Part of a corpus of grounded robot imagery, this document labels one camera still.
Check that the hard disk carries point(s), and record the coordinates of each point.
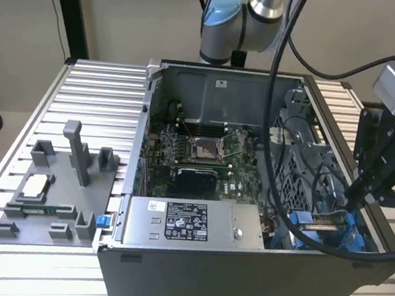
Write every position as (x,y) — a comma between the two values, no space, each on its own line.
(300,221)

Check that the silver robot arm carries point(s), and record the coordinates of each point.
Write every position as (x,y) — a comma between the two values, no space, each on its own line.
(219,34)

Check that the grey metal disk bay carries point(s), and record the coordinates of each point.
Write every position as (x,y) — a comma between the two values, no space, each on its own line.
(295,189)

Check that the green motherboard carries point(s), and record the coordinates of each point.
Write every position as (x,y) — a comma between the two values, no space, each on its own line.
(240,173)

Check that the CPU socket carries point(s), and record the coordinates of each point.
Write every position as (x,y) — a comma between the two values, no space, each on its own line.
(202,152)

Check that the black graphics card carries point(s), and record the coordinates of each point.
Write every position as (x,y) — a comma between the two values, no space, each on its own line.
(194,182)

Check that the thin metal locking lever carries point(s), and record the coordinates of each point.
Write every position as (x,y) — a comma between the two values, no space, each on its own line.
(188,128)

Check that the dark grey PC case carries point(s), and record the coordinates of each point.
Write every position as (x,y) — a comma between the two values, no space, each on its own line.
(205,281)

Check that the silver power supply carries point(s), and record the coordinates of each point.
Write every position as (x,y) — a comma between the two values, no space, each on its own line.
(141,226)

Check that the blue case latch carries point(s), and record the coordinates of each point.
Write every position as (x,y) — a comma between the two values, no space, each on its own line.
(103,221)

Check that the grey parts rack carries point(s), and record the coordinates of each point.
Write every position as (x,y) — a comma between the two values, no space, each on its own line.
(58,173)

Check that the silver CPU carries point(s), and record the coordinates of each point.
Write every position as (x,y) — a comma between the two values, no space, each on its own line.
(34,186)

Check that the black upright post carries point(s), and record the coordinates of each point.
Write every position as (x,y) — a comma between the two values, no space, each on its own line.
(75,14)

